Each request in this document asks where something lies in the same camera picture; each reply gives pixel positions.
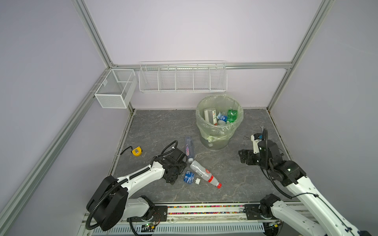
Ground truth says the blue label white cap bottle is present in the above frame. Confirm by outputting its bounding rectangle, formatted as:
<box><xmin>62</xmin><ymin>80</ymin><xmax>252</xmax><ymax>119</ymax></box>
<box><xmin>183</xmin><ymin>171</ymin><xmax>200</xmax><ymax>185</ymax></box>

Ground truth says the green bottle yellow cap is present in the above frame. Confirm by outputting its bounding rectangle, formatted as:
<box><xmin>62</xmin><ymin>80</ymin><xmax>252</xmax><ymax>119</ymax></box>
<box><xmin>227</xmin><ymin>110</ymin><xmax>238</xmax><ymax>123</ymax></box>

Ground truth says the blue cap pepsi bottle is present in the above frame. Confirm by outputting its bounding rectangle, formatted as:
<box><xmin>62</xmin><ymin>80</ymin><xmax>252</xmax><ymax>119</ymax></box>
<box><xmin>217</xmin><ymin>112</ymin><xmax>228</xmax><ymax>125</ymax></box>

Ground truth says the flower label tea bottle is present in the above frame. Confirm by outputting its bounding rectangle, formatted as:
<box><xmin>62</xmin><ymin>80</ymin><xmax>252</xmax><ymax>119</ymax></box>
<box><xmin>204</xmin><ymin>108</ymin><xmax>218</xmax><ymax>125</ymax></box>

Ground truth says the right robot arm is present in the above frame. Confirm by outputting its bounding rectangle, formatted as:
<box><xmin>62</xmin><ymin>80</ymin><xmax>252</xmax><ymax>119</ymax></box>
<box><xmin>238</xmin><ymin>146</ymin><xmax>370</xmax><ymax>236</ymax></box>

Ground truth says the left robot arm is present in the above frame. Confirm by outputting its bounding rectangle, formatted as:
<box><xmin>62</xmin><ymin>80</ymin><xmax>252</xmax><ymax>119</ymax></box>
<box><xmin>85</xmin><ymin>153</ymin><xmax>188</xmax><ymax>231</ymax></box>

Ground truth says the bin with green bag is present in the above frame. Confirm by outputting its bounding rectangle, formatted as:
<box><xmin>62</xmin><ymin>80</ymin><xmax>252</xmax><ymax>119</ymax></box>
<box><xmin>195</xmin><ymin>94</ymin><xmax>244</xmax><ymax>150</ymax></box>

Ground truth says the purple label clear bottle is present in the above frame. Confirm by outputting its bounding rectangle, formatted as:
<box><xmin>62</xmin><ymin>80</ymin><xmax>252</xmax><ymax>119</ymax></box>
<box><xmin>186</xmin><ymin>136</ymin><xmax>195</xmax><ymax>163</ymax></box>

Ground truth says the red cap white bottle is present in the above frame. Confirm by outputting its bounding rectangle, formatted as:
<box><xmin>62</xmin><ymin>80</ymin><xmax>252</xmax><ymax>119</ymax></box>
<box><xmin>190</xmin><ymin>161</ymin><xmax>222</xmax><ymax>189</ymax></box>

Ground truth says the yellow tape measure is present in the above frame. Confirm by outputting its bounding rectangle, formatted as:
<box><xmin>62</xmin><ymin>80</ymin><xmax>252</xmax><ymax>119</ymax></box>
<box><xmin>132</xmin><ymin>147</ymin><xmax>142</xmax><ymax>157</ymax></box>

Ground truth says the white mesh box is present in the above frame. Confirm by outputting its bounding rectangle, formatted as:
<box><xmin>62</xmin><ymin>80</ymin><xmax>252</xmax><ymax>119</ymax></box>
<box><xmin>94</xmin><ymin>69</ymin><xmax>137</xmax><ymax>109</ymax></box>

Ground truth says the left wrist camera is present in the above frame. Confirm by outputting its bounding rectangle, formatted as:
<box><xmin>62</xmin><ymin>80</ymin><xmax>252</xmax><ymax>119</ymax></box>
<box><xmin>168</xmin><ymin>148</ymin><xmax>187</xmax><ymax>163</ymax></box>

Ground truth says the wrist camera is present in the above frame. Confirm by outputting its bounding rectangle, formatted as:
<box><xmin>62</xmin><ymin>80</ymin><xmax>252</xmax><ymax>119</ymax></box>
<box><xmin>168</xmin><ymin>148</ymin><xmax>187</xmax><ymax>163</ymax></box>
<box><xmin>251</xmin><ymin>133</ymin><xmax>281</xmax><ymax>159</ymax></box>

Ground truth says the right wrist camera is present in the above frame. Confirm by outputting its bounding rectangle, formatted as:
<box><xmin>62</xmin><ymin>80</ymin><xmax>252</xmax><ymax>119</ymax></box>
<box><xmin>251</xmin><ymin>133</ymin><xmax>281</xmax><ymax>159</ymax></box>

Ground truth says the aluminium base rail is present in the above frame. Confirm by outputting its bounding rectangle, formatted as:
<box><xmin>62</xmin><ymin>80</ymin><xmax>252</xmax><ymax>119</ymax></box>
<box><xmin>78</xmin><ymin>202</ymin><xmax>277</xmax><ymax>236</ymax></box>

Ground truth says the white wire rack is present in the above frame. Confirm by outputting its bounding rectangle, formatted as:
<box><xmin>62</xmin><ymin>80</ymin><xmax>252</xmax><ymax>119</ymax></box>
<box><xmin>139</xmin><ymin>61</ymin><xmax>228</xmax><ymax>93</ymax></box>

